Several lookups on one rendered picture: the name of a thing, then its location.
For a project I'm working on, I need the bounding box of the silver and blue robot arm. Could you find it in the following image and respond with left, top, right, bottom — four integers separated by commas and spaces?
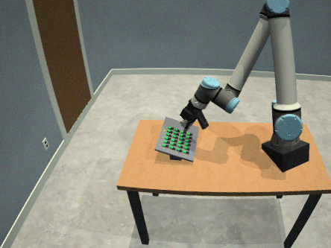
191, 0, 303, 150

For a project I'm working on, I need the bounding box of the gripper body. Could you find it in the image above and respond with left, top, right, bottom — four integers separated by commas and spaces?
180, 99, 202, 123

